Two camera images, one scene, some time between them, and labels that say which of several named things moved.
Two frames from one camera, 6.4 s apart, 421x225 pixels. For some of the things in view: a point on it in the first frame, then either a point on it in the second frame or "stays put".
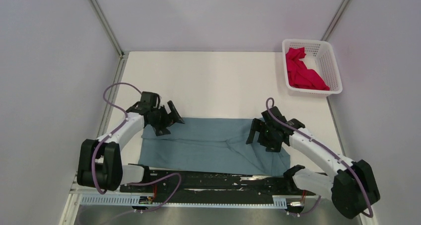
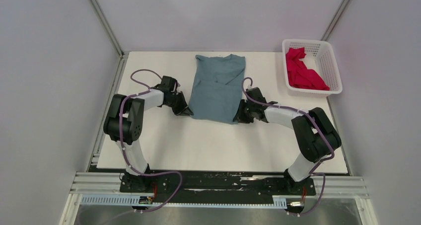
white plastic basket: x=319 y=58 stays put
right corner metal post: x=338 y=13 stays put
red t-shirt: x=298 y=75 stays put
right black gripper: x=272 y=146 → x=240 y=117
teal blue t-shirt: x=210 y=144 → x=217 y=88
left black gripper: x=161 y=129 → x=185 y=110
